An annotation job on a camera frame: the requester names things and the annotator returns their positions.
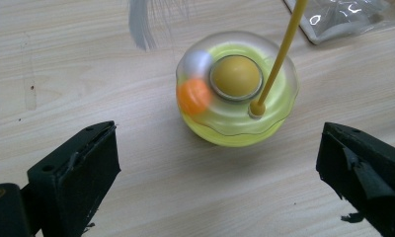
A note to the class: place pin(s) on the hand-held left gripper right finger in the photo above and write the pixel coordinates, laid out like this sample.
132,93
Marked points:
366,168

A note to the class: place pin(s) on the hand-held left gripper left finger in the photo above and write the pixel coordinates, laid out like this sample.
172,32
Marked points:
77,174

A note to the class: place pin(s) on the yellow domed ball toy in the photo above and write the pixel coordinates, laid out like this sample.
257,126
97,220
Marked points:
238,112

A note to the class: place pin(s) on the yellow toy wand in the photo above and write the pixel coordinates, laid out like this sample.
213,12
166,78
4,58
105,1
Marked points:
279,59

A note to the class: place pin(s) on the orange ball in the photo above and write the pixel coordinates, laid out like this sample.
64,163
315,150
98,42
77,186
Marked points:
194,96

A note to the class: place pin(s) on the clear plastic bag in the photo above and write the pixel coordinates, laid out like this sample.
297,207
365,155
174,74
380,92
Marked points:
343,16

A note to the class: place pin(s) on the white ball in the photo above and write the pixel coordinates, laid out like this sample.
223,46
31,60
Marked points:
196,63

